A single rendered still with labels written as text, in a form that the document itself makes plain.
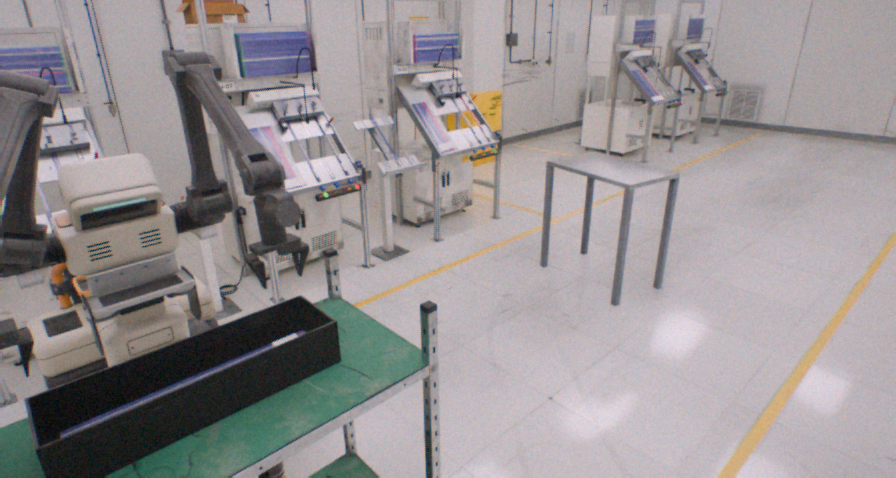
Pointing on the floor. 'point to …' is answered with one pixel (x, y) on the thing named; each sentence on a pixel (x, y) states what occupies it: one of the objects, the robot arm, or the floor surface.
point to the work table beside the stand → (629, 173)
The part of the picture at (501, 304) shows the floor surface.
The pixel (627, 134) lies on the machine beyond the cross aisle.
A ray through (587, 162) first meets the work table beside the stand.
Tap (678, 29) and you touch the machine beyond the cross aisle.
